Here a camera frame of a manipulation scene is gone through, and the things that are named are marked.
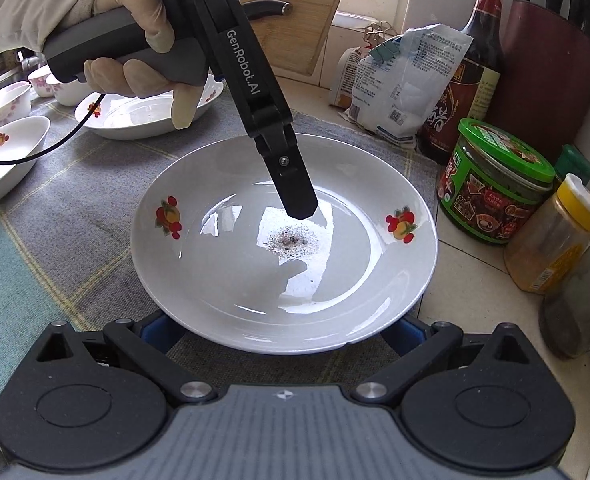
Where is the grey checked cloth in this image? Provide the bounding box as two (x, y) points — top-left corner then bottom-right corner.
(0, 87), (443, 411)

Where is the orange and white paper bag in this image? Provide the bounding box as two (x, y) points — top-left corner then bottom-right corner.
(329, 46), (376, 108)

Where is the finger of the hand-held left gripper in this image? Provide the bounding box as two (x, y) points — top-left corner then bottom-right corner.
(247, 124), (319, 221)

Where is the green binder clip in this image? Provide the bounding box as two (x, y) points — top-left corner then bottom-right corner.
(365, 20), (402, 62)

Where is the green-lid sauce jar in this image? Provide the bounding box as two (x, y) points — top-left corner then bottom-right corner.
(437, 117), (556, 247)

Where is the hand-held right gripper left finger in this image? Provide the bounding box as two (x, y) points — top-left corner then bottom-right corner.
(34, 310), (220, 407)

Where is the person's left hand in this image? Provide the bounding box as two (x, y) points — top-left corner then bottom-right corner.
(84, 0), (206, 131)

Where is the dark soy sauce bottle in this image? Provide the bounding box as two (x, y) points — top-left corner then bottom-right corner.
(417, 0), (506, 166)

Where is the white plastic bag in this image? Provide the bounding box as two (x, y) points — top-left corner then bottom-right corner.
(347, 24), (474, 151)

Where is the black-handled kitchen knife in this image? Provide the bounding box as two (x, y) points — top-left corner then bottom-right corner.
(242, 0), (294, 20)

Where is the medium white fruit-print plate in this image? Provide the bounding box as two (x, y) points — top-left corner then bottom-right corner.
(74, 72), (224, 141)

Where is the green-cap bottle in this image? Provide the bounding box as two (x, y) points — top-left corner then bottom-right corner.
(554, 144), (590, 186)

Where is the black cable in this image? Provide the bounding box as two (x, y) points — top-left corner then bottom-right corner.
(0, 91), (103, 165)

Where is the bamboo cutting board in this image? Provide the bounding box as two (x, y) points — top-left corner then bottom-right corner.
(235, 0), (356, 78)

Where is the dark glass jar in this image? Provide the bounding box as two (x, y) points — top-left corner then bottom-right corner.
(540, 220), (590, 361)

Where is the small white fruit-print plate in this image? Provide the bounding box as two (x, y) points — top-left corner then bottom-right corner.
(0, 116), (52, 216)

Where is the large white fruit-print plate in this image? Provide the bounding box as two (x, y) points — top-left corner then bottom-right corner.
(131, 133), (438, 356)

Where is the yellow-lid spice bottle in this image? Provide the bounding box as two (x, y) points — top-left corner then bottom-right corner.
(504, 172), (590, 296)

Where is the dark red knife block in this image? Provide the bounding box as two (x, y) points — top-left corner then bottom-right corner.
(485, 0), (590, 158)

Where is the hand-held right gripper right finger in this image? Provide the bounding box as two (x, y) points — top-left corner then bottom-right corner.
(350, 316), (533, 407)

